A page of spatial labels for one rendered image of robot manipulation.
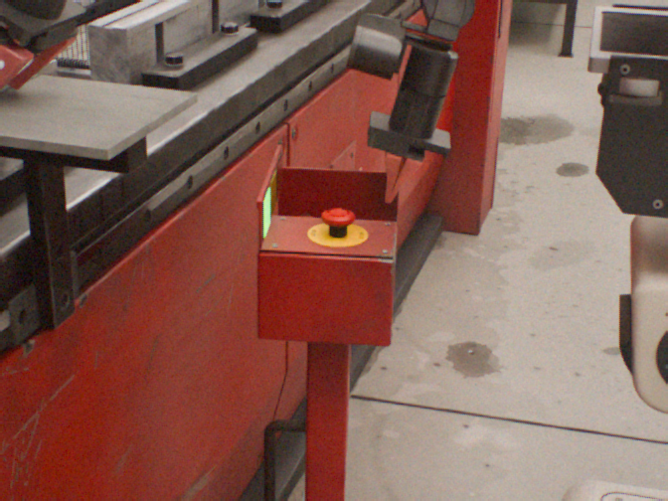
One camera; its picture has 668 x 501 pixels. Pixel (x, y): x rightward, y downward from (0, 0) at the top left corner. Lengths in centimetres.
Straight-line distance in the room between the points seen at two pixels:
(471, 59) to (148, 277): 194
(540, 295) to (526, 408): 57
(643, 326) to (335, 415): 44
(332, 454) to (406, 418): 92
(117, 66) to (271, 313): 42
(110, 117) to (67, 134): 6
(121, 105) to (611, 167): 48
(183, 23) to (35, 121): 68
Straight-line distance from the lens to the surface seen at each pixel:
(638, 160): 112
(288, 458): 217
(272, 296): 128
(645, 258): 125
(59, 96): 107
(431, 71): 130
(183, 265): 143
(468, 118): 318
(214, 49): 163
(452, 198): 327
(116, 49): 149
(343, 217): 127
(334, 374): 141
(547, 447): 235
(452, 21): 129
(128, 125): 98
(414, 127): 132
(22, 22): 99
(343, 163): 207
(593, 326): 284
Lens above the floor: 130
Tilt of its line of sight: 24 degrees down
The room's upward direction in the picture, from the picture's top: 1 degrees clockwise
